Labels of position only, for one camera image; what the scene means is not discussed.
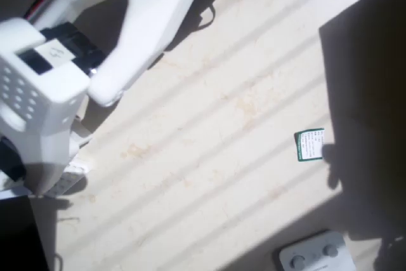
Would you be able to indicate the green-bordered paper label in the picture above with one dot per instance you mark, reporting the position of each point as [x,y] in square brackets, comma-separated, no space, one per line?
[309,144]

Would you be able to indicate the white device with two knobs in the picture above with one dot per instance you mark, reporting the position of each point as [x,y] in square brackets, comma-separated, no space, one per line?
[317,255]

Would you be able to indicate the flat black object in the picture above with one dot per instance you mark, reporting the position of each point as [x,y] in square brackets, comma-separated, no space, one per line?
[19,239]

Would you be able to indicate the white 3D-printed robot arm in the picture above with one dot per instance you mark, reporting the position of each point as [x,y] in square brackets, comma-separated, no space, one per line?
[152,14]

